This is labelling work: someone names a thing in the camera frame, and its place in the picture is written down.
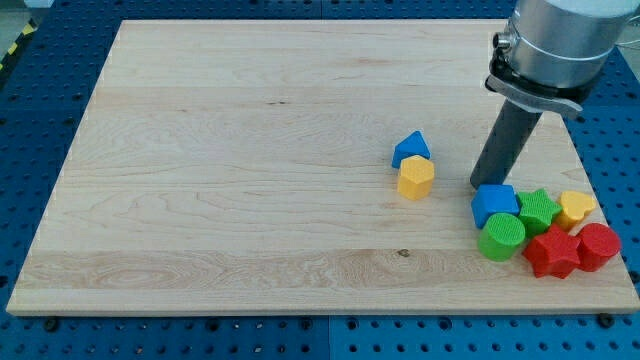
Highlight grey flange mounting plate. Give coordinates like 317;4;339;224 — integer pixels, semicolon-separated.
485;50;596;120

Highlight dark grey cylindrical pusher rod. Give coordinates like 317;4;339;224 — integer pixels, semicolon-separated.
470;100;542;189

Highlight blue triangle block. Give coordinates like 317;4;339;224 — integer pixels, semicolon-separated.
391;130;431;169

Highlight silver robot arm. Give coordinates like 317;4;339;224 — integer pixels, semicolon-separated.
470;0;639;188

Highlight blue cube block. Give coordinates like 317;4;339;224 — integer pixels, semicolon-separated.
471;184;520;229

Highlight green star block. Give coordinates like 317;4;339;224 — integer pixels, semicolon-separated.
516;188;562;238

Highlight yellow heart block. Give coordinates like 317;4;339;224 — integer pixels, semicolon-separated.
554;190;596;231

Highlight green cylinder block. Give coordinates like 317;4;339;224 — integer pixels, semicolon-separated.
477;213;526;262

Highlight yellow hexagon block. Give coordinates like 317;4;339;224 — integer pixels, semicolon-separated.
397;155;435;200

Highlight red star block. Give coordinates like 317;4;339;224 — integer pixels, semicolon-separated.
522;224;581;279

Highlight red cylinder block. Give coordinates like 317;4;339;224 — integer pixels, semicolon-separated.
577;223;622;272

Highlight light wooden board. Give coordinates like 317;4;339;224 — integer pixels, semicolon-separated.
7;20;639;316

